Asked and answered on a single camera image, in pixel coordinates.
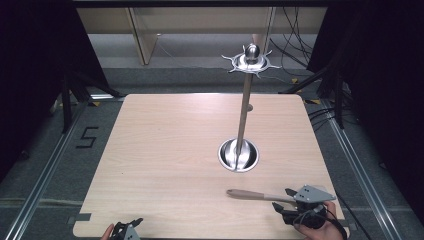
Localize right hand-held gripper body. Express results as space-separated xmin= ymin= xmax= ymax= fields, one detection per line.
xmin=281 ymin=184 xmax=337 ymax=230

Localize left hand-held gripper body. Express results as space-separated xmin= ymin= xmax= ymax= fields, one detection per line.
xmin=110 ymin=222 xmax=142 ymax=240

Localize brown handled kitchen utensil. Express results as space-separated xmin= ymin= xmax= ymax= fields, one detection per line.
xmin=226 ymin=188 xmax=298 ymax=204

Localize metal utensil rack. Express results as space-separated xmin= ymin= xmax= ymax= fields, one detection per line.
xmin=218 ymin=43 xmax=283 ymax=174

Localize person's left hand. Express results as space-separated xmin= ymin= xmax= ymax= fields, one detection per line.
xmin=100 ymin=223 xmax=116 ymax=240

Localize person's right hand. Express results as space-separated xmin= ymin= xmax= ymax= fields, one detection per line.
xmin=294 ymin=201 xmax=347 ymax=240

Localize black tape strip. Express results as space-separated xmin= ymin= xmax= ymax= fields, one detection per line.
xmin=67 ymin=212 xmax=92 ymax=225

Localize black metal stand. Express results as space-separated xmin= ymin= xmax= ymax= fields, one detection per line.
xmin=60 ymin=70 xmax=125 ymax=135
xmin=279 ymin=63 xmax=347 ymax=130

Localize dark curtain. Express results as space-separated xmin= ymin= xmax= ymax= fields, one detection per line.
xmin=305 ymin=0 xmax=424 ymax=218
xmin=0 ymin=0 xmax=112 ymax=183

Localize beige wooden desk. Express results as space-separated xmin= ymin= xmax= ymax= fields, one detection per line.
xmin=75 ymin=6 xmax=328 ymax=66

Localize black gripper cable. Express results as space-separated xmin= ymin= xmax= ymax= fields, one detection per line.
xmin=333 ymin=191 xmax=372 ymax=240

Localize aluminium floor rail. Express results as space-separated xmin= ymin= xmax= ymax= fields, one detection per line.
xmin=320 ymin=99 xmax=418 ymax=240
xmin=2 ymin=99 xmax=92 ymax=240

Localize black floor cables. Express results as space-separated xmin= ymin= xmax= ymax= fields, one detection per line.
xmin=307 ymin=105 xmax=338 ymax=132

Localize bundle of black cables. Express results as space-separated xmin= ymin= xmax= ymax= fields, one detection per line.
xmin=269 ymin=6 xmax=315 ymax=68

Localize thin white cable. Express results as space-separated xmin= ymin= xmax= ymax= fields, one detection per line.
xmin=155 ymin=33 xmax=234 ymax=72

